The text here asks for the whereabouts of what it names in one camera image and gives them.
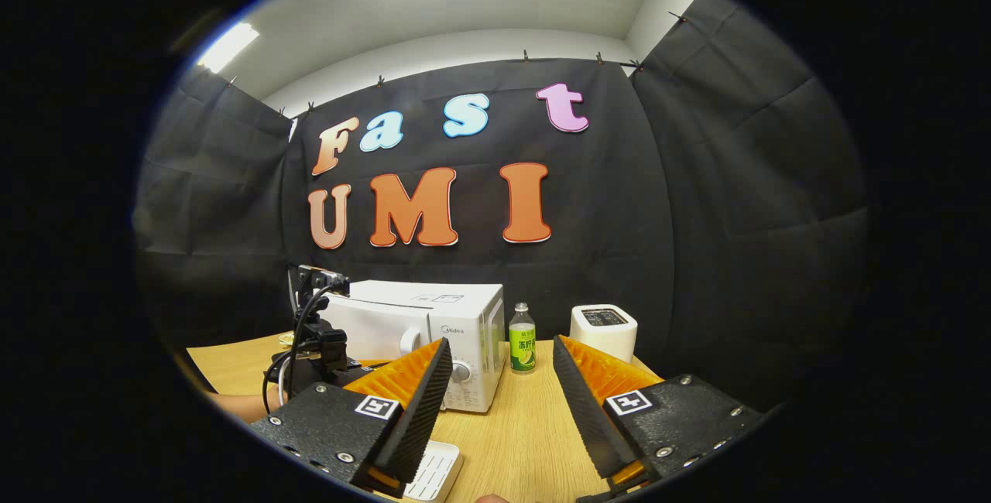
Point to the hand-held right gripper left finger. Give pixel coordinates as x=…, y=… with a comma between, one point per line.
x=422, y=418

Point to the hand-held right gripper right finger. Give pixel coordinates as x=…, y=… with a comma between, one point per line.
x=588, y=418

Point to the white microwave oven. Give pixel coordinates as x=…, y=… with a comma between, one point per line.
x=464, y=309

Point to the white ribbed tray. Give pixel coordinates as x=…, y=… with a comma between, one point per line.
x=435, y=472

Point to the white toaster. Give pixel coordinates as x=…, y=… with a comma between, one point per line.
x=604, y=333

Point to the green label drink bottle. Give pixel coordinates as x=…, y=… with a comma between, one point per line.
x=522, y=344

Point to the narrow ceiling light panel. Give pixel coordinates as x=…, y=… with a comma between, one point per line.
x=227, y=48

